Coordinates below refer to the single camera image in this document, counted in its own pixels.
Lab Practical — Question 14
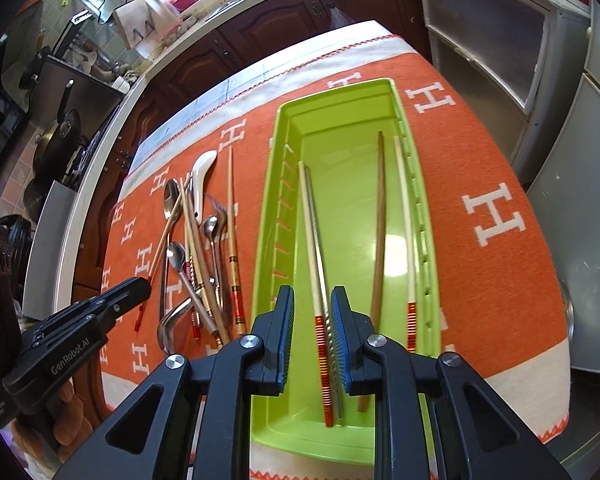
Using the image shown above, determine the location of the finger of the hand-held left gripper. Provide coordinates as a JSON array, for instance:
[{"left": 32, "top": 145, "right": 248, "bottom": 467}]
[{"left": 80, "top": 277, "right": 153, "bottom": 331}]

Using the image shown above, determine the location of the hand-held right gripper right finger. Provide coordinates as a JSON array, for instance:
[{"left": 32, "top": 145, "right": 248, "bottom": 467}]
[{"left": 330, "top": 285, "right": 573, "bottom": 480}]

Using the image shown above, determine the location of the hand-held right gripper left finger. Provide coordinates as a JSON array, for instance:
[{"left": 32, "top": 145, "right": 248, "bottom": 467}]
[{"left": 52, "top": 285, "right": 296, "bottom": 480}]

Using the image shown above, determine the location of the white red-striped chopstick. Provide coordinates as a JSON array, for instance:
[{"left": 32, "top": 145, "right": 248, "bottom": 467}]
[
  {"left": 134, "top": 180, "right": 183, "bottom": 332},
  {"left": 180, "top": 177, "right": 202, "bottom": 343},
  {"left": 392, "top": 135, "right": 420, "bottom": 353},
  {"left": 298, "top": 160, "right": 336, "bottom": 428}
]

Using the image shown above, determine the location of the tan banded wooden chopstick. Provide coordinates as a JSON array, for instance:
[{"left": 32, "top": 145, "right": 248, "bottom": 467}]
[
  {"left": 226, "top": 146, "right": 247, "bottom": 337},
  {"left": 179, "top": 176, "right": 231, "bottom": 348}
]

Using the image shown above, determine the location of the metal chopstick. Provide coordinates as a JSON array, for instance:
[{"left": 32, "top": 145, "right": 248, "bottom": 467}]
[{"left": 305, "top": 166, "right": 345, "bottom": 418}]

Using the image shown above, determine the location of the green plastic utensil tray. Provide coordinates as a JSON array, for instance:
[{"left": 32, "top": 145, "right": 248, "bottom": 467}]
[{"left": 250, "top": 78, "right": 443, "bottom": 446}]

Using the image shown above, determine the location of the person's left hand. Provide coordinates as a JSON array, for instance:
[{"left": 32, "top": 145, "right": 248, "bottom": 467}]
[{"left": 20, "top": 390, "right": 96, "bottom": 461}]

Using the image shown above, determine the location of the small metal spoon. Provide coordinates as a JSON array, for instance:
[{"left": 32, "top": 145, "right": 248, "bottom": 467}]
[
  {"left": 201, "top": 215, "right": 226, "bottom": 311},
  {"left": 166, "top": 241, "right": 218, "bottom": 333}
]

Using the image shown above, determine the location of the large metal spoon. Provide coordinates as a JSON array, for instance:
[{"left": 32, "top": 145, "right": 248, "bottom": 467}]
[{"left": 160, "top": 179, "right": 182, "bottom": 326}]

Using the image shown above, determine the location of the plain brown wooden chopstick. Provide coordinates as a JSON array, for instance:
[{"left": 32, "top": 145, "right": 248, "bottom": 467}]
[{"left": 357, "top": 131, "right": 387, "bottom": 413}]

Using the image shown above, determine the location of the metal fork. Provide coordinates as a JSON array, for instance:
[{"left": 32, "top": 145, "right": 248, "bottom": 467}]
[{"left": 211, "top": 197, "right": 231, "bottom": 261}]

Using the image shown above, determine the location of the white ceramic spoon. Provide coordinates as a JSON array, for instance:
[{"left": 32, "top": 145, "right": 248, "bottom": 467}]
[{"left": 189, "top": 150, "right": 218, "bottom": 223}]

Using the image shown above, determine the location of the black frying pan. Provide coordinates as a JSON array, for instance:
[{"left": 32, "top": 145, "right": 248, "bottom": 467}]
[{"left": 32, "top": 80, "right": 83, "bottom": 181}]

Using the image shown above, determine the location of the orange printed blanket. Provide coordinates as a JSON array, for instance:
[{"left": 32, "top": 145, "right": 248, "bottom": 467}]
[{"left": 97, "top": 20, "right": 573, "bottom": 480}]

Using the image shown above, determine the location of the pale cutting board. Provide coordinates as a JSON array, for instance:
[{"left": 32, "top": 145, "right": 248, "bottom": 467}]
[{"left": 112, "top": 0, "right": 156, "bottom": 51}]

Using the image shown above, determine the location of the grey refrigerator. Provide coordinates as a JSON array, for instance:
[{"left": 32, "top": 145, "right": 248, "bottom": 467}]
[{"left": 510, "top": 0, "right": 600, "bottom": 376}]

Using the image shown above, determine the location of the white cabinet with frosted doors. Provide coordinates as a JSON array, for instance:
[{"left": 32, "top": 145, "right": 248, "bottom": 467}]
[{"left": 412, "top": 0, "right": 593, "bottom": 181}]

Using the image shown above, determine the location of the hanging plastic bag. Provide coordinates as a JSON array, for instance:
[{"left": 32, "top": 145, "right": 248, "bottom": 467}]
[{"left": 328, "top": 6, "right": 355, "bottom": 31}]

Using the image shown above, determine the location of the curved metal utensil handle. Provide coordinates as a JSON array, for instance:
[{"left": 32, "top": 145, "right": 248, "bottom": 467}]
[{"left": 156, "top": 296, "right": 197, "bottom": 356}]

